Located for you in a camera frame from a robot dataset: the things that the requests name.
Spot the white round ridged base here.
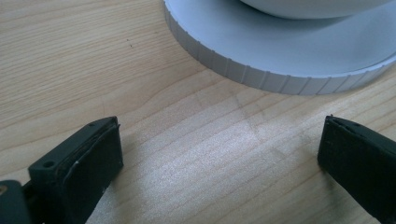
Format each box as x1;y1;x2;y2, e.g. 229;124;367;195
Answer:
163;0;396;96

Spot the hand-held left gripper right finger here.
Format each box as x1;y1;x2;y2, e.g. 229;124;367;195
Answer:
317;115;396;224

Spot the white rounded bowl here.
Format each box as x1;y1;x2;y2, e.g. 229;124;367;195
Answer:
239;0;394;21

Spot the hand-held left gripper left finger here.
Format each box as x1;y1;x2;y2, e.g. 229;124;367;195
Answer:
27;116;124;224

